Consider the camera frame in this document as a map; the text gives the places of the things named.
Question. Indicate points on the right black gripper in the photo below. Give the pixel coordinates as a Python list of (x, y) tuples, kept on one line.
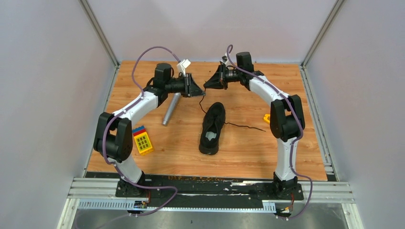
[(218, 80)]

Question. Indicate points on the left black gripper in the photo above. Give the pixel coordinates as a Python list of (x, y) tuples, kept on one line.
[(191, 89)]

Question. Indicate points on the black sneaker shoe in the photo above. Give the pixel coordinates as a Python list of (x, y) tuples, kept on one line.
[(209, 142)]

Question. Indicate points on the black shoelace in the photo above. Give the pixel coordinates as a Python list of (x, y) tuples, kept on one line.
[(215, 118)]

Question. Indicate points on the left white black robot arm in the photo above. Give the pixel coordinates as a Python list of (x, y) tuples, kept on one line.
[(114, 136)]

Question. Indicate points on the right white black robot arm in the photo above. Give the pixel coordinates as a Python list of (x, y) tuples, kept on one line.
[(286, 119)]

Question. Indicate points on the silver microphone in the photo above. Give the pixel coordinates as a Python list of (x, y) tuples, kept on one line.
[(171, 108)]

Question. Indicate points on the yellow triangular toy piece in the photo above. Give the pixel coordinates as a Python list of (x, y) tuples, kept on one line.
[(266, 118)]

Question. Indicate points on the colourful toy block stack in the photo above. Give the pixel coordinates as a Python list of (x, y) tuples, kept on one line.
[(142, 140)]

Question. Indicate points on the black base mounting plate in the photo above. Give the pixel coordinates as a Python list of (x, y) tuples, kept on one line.
[(213, 193)]

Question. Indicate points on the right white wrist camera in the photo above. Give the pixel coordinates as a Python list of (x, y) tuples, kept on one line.
[(224, 60)]

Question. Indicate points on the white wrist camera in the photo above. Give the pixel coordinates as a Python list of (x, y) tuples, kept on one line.
[(182, 66), (224, 60)]

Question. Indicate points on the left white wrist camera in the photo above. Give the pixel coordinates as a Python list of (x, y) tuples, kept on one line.
[(182, 66)]

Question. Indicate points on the aluminium frame rail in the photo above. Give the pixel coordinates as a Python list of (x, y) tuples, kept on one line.
[(326, 205)]

